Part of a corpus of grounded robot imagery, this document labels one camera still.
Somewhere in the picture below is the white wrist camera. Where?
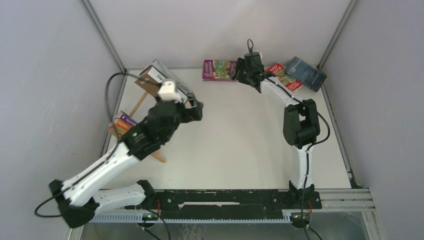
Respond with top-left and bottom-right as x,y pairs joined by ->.
157,79 -> 183,103
253,48 -> 263,60

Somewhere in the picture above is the wooden book rack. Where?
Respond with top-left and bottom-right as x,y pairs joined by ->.
107,88 -> 156,148

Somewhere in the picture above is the grey ianra book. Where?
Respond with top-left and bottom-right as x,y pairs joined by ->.
151,59 -> 194,95

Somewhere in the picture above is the orange Treehouse book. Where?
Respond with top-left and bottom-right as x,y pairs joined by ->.
115,120 -> 133,133

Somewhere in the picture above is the dark blue book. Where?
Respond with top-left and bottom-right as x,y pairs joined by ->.
284,57 -> 327,92

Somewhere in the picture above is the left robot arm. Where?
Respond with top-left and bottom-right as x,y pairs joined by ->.
48,78 -> 204,229

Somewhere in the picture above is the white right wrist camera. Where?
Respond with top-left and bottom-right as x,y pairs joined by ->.
253,48 -> 263,60

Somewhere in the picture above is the purple white cartoon book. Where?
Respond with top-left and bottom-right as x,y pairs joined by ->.
115,110 -> 138,127

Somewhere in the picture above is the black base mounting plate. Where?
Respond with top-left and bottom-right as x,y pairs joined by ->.
124,189 -> 323,221

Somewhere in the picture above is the red Treehouse book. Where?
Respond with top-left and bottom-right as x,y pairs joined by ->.
265,62 -> 303,92

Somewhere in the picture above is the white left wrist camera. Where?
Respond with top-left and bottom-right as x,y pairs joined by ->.
157,79 -> 183,103

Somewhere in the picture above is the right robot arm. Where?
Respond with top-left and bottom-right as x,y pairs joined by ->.
231,52 -> 322,208

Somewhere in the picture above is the purple Treehouse book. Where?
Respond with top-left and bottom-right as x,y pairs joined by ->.
202,60 -> 236,82

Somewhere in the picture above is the brown white Decorate book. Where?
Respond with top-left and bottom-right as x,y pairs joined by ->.
134,65 -> 193,109

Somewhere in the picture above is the aluminium frame rail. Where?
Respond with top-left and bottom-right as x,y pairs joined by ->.
74,188 -> 377,223

